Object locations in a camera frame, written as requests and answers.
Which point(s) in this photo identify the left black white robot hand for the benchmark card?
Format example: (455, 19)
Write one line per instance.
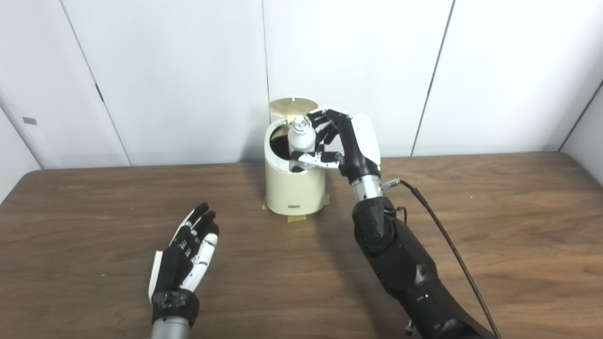
(174, 273)

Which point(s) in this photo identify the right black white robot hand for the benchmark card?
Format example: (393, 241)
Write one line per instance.
(358, 146)

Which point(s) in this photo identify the small white plastic bottle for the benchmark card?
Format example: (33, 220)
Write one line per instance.
(301, 139)

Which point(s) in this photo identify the cream-colored lidded bin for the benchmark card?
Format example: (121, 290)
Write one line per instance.
(292, 190)

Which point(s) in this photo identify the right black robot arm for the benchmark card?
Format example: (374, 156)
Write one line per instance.
(405, 263)

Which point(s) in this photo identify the black wall panel hinge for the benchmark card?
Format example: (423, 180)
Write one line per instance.
(99, 92)

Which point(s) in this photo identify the grey wall label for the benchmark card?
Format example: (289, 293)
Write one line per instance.
(29, 120)

